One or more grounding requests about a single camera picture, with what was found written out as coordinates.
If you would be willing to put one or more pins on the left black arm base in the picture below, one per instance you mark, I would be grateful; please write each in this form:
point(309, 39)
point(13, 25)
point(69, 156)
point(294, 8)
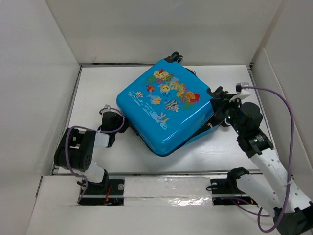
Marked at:
point(110, 195)

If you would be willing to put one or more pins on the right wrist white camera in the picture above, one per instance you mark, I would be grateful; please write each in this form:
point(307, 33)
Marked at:
point(241, 91)

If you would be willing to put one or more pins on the blue hard-shell suitcase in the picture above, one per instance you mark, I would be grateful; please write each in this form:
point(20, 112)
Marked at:
point(167, 106)

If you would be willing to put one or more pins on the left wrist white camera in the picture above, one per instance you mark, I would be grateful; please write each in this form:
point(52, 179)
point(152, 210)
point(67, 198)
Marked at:
point(105, 109)

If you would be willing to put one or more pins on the wrist white camera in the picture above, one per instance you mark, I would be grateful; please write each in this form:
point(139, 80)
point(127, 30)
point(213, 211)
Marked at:
point(105, 109)
point(241, 91)

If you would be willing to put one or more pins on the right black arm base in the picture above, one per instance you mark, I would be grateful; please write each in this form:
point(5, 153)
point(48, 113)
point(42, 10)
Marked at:
point(224, 195)

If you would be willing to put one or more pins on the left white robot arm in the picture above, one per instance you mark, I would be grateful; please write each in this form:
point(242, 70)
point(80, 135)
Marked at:
point(75, 150)

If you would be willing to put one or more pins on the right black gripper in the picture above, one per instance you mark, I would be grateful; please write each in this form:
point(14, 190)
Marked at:
point(222, 103)

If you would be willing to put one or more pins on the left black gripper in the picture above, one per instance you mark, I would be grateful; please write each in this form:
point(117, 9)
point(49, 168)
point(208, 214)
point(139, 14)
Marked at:
point(126, 125)

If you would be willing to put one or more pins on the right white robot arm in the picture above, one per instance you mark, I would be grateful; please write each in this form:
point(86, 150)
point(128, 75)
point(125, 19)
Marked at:
point(283, 207)

